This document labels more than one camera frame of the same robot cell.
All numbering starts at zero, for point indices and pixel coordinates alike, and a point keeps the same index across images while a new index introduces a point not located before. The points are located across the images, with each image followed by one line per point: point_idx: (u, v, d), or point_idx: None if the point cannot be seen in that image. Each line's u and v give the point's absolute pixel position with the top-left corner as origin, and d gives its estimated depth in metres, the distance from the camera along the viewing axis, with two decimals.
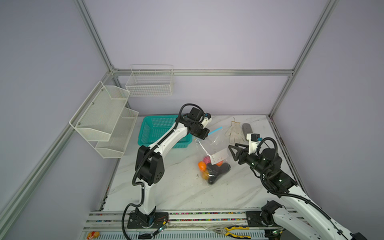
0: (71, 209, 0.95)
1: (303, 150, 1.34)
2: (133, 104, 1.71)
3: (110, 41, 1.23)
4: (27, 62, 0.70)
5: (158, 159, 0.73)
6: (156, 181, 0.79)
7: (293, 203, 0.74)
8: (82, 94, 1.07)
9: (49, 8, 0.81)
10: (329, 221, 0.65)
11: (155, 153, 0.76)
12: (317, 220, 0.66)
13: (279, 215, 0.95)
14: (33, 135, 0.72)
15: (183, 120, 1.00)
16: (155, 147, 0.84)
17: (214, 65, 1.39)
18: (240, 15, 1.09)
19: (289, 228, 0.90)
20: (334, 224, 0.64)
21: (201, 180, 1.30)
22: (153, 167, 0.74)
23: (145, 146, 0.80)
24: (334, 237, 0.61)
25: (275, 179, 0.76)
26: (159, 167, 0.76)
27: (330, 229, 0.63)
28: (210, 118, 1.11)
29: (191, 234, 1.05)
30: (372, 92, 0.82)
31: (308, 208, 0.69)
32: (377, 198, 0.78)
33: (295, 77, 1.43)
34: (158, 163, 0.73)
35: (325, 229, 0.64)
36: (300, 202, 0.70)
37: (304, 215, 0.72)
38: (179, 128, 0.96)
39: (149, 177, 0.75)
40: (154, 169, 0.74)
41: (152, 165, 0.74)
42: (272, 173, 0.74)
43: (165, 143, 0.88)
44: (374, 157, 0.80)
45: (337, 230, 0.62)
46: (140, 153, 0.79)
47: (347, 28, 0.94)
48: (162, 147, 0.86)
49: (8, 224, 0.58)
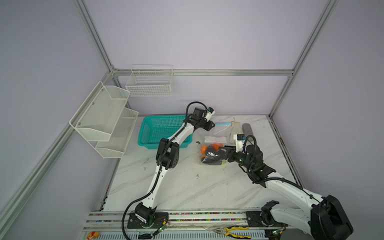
0: (71, 209, 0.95)
1: (303, 150, 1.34)
2: (133, 104, 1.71)
3: (110, 41, 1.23)
4: (27, 62, 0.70)
5: (177, 148, 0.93)
6: (173, 166, 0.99)
7: (273, 185, 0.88)
8: (82, 94, 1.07)
9: (49, 8, 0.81)
10: (303, 191, 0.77)
11: (173, 143, 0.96)
12: (293, 193, 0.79)
13: (275, 210, 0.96)
14: (33, 135, 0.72)
15: (190, 120, 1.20)
16: (173, 139, 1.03)
17: (213, 65, 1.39)
18: (240, 15, 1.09)
19: (286, 219, 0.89)
20: (306, 192, 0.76)
21: (201, 180, 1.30)
22: (172, 154, 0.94)
23: (166, 138, 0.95)
24: (306, 202, 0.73)
25: (258, 171, 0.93)
26: (177, 154, 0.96)
27: (303, 196, 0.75)
28: (213, 111, 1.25)
29: (190, 234, 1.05)
30: (373, 92, 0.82)
31: (285, 185, 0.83)
32: (377, 198, 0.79)
33: (295, 77, 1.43)
34: (177, 151, 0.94)
35: (299, 198, 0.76)
36: (277, 182, 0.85)
37: (284, 194, 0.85)
38: (187, 126, 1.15)
39: (168, 163, 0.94)
40: (173, 156, 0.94)
41: (172, 153, 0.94)
42: (255, 165, 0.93)
43: (180, 136, 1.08)
44: (374, 157, 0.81)
45: (309, 196, 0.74)
46: (161, 144, 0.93)
47: (347, 29, 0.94)
48: (178, 139, 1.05)
49: (8, 225, 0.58)
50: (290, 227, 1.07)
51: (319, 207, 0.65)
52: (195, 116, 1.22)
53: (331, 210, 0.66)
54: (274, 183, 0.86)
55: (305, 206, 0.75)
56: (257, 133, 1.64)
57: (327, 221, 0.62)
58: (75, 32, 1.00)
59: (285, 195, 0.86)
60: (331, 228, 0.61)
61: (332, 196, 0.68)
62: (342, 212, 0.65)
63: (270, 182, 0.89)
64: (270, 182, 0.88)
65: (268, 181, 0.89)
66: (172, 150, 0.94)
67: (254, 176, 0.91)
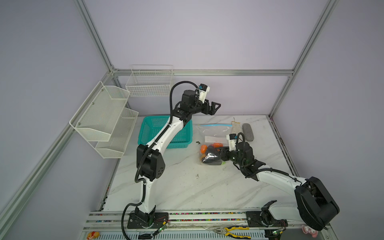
0: (71, 209, 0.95)
1: (303, 150, 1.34)
2: (133, 104, 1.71)
3: (110, 41, 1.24)
4: (27, 62, 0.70)
5: (157, 156, 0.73)
6: (158, 175, 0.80)
7: (262, 176, 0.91)
8: (82, 95, 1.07)
9: (49, 8, 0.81)
10: (289, 177, 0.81)
11: (154, 151, 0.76)
12: (279, 180, 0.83)
13: (272, 207, 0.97)
14: (33, 135, 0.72)
15: (178, 113, 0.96)
16: (153, 145, 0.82)
17: (214, 65, 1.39)
18: (240, 15, 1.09)
19: (282, 213, 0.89)
20: (292, 177, 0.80)
21: (201, 180, 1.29)
22: (153, 163, 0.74)
23: (144, 145, 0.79)
24: (291, 184, 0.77)
25: (250, 166, 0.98)
26: (160, 162, 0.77)
27: (288, 181, 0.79)
28: (206, 89, 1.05)
29: (190, 234, 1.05)
30: (372, 92, 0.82)
31: (272, 174, 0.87)
32: (378, 198, 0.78)
33: (295, 77, 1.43)
34: (158, 160, 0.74)
35: (285, 183, 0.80)
36: (266, 172, 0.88)
37: (272, 182, 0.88)
38: (174, 123, 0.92)
39: (152, 173, 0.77)
40: (155, 165, 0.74)
41: (152, 161, 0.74)
42: (247, 161, 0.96)
43: (162, 140, 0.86)
44: (374, 157, 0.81)
45: (294, 179, 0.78)
46: (139, 152, 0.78)
47: (346, 29, 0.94)
48: (160, 144, 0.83)
49: (8, 225, 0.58)
50: (290, 227, 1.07)
51: (302, 187, 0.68)
52: (185, 105, 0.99)
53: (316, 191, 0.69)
54: (262, 173, 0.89)
55: (291, 189, 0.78)
56: (257, 133, 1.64)
57: (310, 200, 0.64)
58: (75, 32, 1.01)
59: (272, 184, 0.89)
60: (314, 205, 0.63)
61: (315, 177, 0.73)
62: (326, 192, 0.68)
63: (259, 174, 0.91)
64: (260, 174, 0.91)
65: (258, 173, 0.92)
66: (152, 159, 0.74)
67: (246, 171, 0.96)
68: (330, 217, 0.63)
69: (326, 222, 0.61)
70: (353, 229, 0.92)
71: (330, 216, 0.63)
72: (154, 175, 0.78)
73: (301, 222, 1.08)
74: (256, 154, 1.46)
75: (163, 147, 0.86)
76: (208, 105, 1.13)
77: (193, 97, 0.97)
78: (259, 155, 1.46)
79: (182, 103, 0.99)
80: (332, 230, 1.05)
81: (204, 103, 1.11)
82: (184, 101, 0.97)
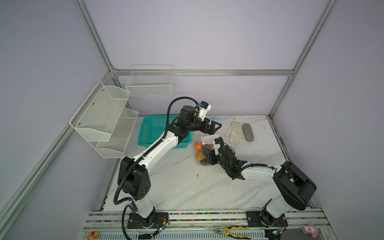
0: (71, 208, 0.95)
1: (303, 150, 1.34)
2: (133, 104, 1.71)
3: (110, 41, 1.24)
4: (27, 62, 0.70)
5: (141, 174, 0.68)
6: (140, 197, 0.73)
7: (246, 173, 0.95)
8: (82, 94, 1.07)
9: (48, 8, 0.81)
10: (267, 168, 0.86)
11: (140, 166, 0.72)
12: (260, 172, 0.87)
13: (269, 207, 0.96)
14: (33, 135, 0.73)
15: (174, 128, 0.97)
16: (140, 160, 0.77)
17: (213, 65, 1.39)
18: (240, 15, 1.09)
19: (280, 210, 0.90)
20: (270, 168, 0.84)
21: (201, 180, 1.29)
22: (136, 181, 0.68)
23: (129, 159, 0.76)
24: (269, 173, 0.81)
25: (234, 167, 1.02)
26: (144, 181, 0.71)
27: (267, 171, 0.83)
28: (207, 107, 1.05)
29: (191, 234, 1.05)
30: (372, 92, 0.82)
31: (254, 169, 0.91)
32: (379, 198, 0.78)
33: (295, 77, 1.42)
34: (142, 178, 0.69)
35: (265, 173, 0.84)
36: (248, 169, 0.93)
37: (255, 176, 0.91)
38: (168, 138, 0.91)
39: (133, 192, 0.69)
40: (138, 184, 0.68)
41: (136, 179, 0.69)
42: (230, 162, 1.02)
43: (151, 155, 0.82)
44: (374, 157, 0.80)
45: (272, 169, 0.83)
46: (123, 167, 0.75)
47: (346, 28, 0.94)
48: (148, 159, 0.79)
49: (8, 224, 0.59)
50: (290, 227, 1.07)
51: (279, 173, 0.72)
52: (182, 121, 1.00)
53: (293, 174, 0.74)
54: (245, 170, 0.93)
55: (271, 178, 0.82)
56: (258, 133, 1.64)
57: (288, 182, 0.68)
58: (75, 32, 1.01)
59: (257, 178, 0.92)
60: (294, 188, 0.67)
61: (289, 162, 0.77)
62: (300, 172, 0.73)
63: (244, 172, 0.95)
64: (244, 171, 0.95)
65: (243, 171, 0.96)
66: (135, 177, 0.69)
67: (232, 172, 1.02)
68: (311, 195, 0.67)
69: (308, 201, 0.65)
70: (353, 229, 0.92)
71: (310, 193, 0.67)
72: (136, 196, 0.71)
73: (302, 222, 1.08)
74: (255, 154, 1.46)
75: (151, 163, 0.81)
76: (208, 124, 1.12)
77: (192, 113, 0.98)
78: (259, 155, 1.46)
79: (179, 119, 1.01)
80: (332, 230, 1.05)
81: (203, 122, 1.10)
82: (182, 117, 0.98)
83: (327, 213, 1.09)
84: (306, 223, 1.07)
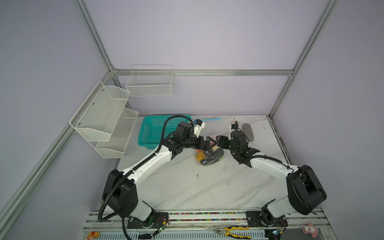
0: (71, 208, 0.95)
1: (303, 150, 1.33)
2: (133, 104, 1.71)
3: (110, 41, 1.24)
4: (28, 62, 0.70)
5: (128, 189, 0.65)
6: (125, 213, 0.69)
7: (255, 163, 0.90)
8: (82, 94, 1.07)
9: (49, 8, 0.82)
10: (281, 164, 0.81)
11: (128, 181, 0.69)
12: (272, 167, 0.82)
13: (270, 205, 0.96)
14: (33, 135, 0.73)
15: (168, 143, 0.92)
16: (129, 174, 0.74)
17: (213, 66, 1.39)
18: (240, 16, 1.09)
19: (280, 209, 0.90)
20: (285, 165, 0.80)
21: (201, 180, 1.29)
22: (122, 197, 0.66)
23: (117, 172, 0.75)
24: (283, 172, 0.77)
25: (244, 152, 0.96)
26: (130, 197, 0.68)
27: (281, 168, 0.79)
28: (201, 124, 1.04)
29: (191, 234, 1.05)
30: (372, 92, 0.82)
31: (265, 161, 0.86)
32: (378, 198, 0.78)
33: (295, 77, 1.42)
34: (129, 194, 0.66)
35: (277, 170, 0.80)
36: (260, 159, 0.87)
37: (265, 169, 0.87)
38: (161, 152, 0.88)
39: (118, 209, 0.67)
40: (124, 200, 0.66)
41: (123, 194, 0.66)
42: (241, 148, 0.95)
43: (142, 169, 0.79)
44: (374, 157, 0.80)
45: (286, 167, 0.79)
46: (110, 181, 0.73)
47: (346, 28, 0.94)
48: (138, 174, 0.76)
49: (8, 224, 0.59)
50: (290, 227, 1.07)
51: (294, 174, 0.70)
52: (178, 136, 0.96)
53: (306, 179, 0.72)
54: (255, 159, 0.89)
55: (282, 176, 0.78)
56: (258, 133, 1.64)
57: (300, 185, 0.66)
58: (75, 31, 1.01)
59: (266, 171, 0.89)
60: (304, 192, 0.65)
61: (307, 166, 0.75)
62: (315, 179, 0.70)
63: (253, 160, 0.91)
64: (254, 160, 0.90)
65: (252, 159, 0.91)
66: (122, 192, 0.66)
67: (240, 157, 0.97)
68: (318, 203, 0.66)
69: (313, 208, 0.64)
70: (353, 229, 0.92)
71: (318, 202, 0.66)
72: (120, 212, 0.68)
73: (301, 222, 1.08)
74: None
75: (140, 178, 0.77)
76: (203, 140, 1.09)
77: (188, 129, 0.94)
78: None
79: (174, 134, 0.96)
80: (332, 230, 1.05)
81: (198, 138, 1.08)
82: (178, 131, 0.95)
83: (327, 213, 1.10)
84: (306, 223, 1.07)
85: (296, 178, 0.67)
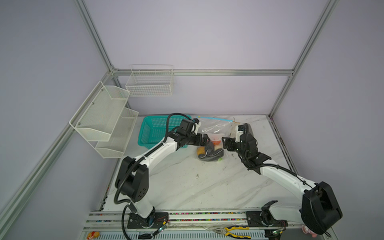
0: (71, 208, 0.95)
1: (304, 150, 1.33)
2: (132, 104, 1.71)
3: (110, 41, 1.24)
4: (28, 63, 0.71)
5: (143, 172, 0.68)
6: (139, 198, 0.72)
7: (267, 173, 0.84)
8: (82, 94, 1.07)
9: (49, 9, 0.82)
10: (296, 178, 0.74)
11: (140, 166, 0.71)
12: (286, 180, 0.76)
13: (273, 207, 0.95)
14: (32, 135, 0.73)
15: (174, 135, 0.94)
16: (141, 160, 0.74)
17: (214, 66, 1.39)
18: (240, 15, 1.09)
19: (282, 213, 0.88)
20: (300, 179, 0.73)
21: (201, 180, 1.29)
22: (136, 181, 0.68)
23: (130, 159, 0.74)
24: (299, 187, 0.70)
25: (253, 158, 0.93)
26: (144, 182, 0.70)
27: (296, 183, 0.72)
28: (198, 122, 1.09)
29: (191, 234, 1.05)
30: (372, 92, 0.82)
31: (278, 171, 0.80)
32: (378, 198, 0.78)
33: (295, 77, 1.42)
34: (143, 177, 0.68)
35: (291, 184, 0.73)
36: (271, 169, 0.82)
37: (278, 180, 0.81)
38: (168, 142, 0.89)
39: (132, 194, 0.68)
40: (138, 184, 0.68)
41: (136, 179, 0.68)
42: (250, 152, 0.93)
43: (152, 156, 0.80)
44: (374, 157, 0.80)
45: (302, 182, 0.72)
46: (123, 166, 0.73)
47: (347, 28, 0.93)
48: (150, 160, 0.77)
49: (7, 225, 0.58)
50: (290, 227, 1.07)
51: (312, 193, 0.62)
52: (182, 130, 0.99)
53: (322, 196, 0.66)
54: (267, 169, 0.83)
55: (297, 192, 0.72)
56: (257, 133, 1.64)
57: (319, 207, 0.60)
58: (75, 32, 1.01)
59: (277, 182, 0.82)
60: (321, 212, 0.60)
61: (325, 182, 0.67)
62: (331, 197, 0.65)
63: (264, 169, 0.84)
64: (264, 169, 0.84)
65: (262, 167, 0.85)
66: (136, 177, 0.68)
67: (249, 163, 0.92)
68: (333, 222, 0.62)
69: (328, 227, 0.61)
70: (353, 229, 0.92)
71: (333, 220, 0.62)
72: (134, 196, 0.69)
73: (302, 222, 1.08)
74: None
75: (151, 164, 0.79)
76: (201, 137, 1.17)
77: (191, 124, 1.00)
78: None
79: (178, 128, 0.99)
80: (332, 230, 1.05)
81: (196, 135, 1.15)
82: (182, 126, 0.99)
83: None
84: None
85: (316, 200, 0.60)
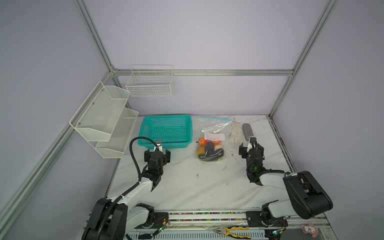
0: (71, 209, 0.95)
1: (304, 150, 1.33)
2: (133, 104, 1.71)
3: (110, 40, 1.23)
4: (28, 62, 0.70)
5: (121, 211, 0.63)
6: None
7: (265, 178, 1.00)
8: (82, 94, 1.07)
9: (49, 8, 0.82)
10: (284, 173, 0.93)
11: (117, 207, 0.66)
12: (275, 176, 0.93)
13: (271, 205, 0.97)
14: (33, 135, 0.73)
15: (147, 175, 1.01)
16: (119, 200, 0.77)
17: (214, 66, 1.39)
18: (241, 14, 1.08)
19: (281, 210, 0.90)
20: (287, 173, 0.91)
21: (201, 180, 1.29)
22: (115, 223, 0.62)
23: (105, 200, 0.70)
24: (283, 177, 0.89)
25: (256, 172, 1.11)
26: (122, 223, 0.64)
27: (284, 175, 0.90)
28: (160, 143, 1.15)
29: (191, 234, 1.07)
30: (373, 92, 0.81)
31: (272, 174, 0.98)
32: (378, 198, 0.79)
33: (295, 77, 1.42)
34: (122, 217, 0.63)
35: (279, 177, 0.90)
36: (268, 174, 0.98)
37: (271, 181, 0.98)
38: (144, 182, 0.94)
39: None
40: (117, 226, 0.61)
41: (115, 220, 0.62)
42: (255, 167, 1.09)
43: (131, 194, 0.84)
44: (374, 157, 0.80)
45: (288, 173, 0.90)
46: (98, 210, 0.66)
47: (347, 28, 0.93)
48: (127, 199, 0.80)
49: (8, 225, 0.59)
50: (290, 227, 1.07)
51: (290, 177, 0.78)
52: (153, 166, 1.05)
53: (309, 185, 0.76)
54: (265, 175, 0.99)
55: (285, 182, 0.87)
56: (258, 133, 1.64)
57: (296, 186, 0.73)
58: (75, 31, 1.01)
59: (271, 184, 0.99)
60: (301, 192, 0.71)
61: (307, 171, 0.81)
62: (317, 184, 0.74)
63: (263, 177, 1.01)
64: (263, 176, 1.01)
65: (262, 175, 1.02)
66: (114, 217, 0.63)
67: (252, 176, 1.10)
68: (322, 207, 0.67)
69: (315, 210, 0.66)
70: (353, 229, 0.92)
71: (322, 205, 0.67)
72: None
73: (301, 222, 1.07)
74: None
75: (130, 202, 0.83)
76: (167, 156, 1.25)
77: (160, 160, 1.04)
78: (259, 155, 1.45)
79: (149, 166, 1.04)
80: (332, 230, 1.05)
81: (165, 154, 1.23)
82: (151, 164, 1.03)
83: (327, 214, 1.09)
84: (306, 223, 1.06)
85: (292, 180, 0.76)
